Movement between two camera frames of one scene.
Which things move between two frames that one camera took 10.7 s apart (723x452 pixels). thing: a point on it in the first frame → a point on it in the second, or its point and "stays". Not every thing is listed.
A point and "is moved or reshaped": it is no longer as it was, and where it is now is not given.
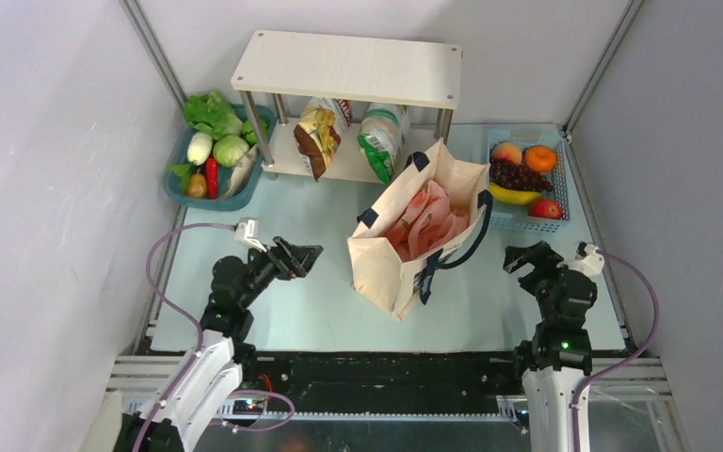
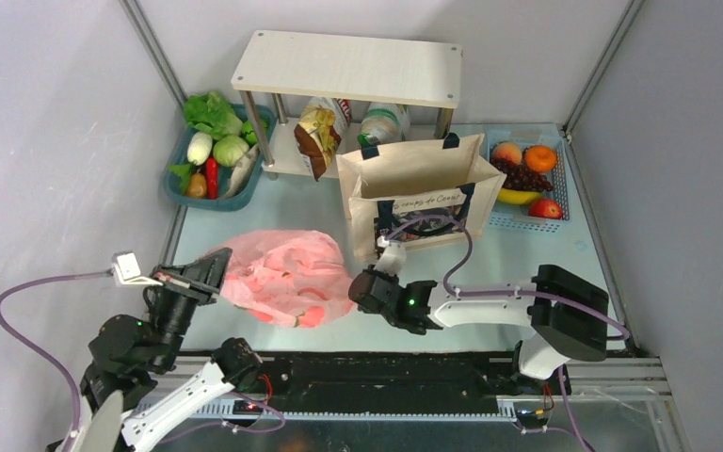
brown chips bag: (316, 136) stays
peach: (506, 151) stays
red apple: (548, 208) stays
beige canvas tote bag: (433, 219) is moved or reshaped
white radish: (200, 148) stays
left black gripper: (286, 259) → (185, 283)
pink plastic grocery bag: (425, 222) → (296, 278)
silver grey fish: (242, 172) stays
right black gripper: (538, 268) → (373, 294)
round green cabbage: (229, 149) stays
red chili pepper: (212, 178) stays
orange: (540, 158) stays
